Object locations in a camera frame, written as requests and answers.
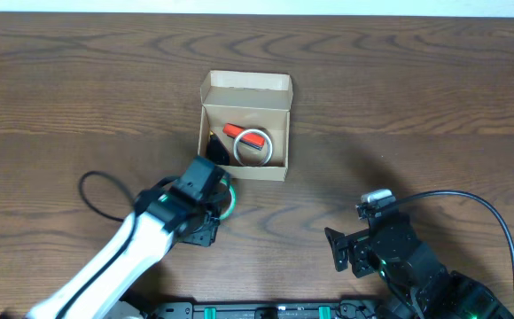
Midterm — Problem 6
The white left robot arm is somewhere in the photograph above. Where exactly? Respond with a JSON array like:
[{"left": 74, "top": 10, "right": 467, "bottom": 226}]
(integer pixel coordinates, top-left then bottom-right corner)
[{"left": 26, "top": 187, "right": 236, "bottom": 318}]

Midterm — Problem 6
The open cardboard box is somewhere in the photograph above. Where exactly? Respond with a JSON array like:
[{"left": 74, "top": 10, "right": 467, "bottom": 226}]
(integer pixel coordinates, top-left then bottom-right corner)
[{"left": 198, "top": 70, "right": 293, "bottom": 182}]

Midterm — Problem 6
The yellow black correction tape dispenser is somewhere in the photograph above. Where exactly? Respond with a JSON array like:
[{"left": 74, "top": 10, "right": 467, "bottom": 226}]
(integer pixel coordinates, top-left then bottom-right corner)
[{"left": 206, "top": 132, "right": 230, "bottom": 166}]

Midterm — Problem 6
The white tape roll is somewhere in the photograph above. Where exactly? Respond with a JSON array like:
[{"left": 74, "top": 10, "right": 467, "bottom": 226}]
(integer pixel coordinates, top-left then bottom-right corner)
[{"left": 233, "top": 128, "right": 274, "bottom": 167}]

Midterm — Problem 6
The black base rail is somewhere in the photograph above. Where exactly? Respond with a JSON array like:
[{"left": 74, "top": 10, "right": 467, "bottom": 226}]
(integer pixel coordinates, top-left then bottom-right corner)
[{"left": 148, "top": 300, "right": 380, "bottom": 319}]

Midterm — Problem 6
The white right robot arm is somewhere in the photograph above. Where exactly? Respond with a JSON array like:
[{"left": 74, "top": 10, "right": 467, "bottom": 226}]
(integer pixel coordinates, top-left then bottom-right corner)
[{"left": 324, "top": 211, "right": 513, "bottom": 319}]

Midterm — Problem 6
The red black stapler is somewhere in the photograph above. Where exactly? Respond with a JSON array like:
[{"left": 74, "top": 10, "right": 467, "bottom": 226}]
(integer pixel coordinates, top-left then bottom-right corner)
[{"left": 222, "top": 123, "right": 266, "bottom": 151}]

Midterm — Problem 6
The green tape roll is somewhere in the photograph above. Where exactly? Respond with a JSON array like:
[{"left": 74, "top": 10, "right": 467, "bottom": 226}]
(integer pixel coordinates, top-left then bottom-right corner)
[{"left": 219, "top": 178, "right": 237, "bottom": 221}]

